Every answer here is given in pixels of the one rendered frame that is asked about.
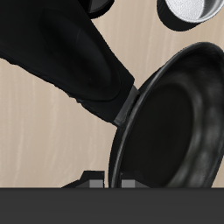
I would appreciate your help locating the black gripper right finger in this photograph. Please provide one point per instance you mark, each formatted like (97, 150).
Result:
(128, 183)

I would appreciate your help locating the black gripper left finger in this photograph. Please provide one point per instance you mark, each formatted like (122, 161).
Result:
(94, 177)

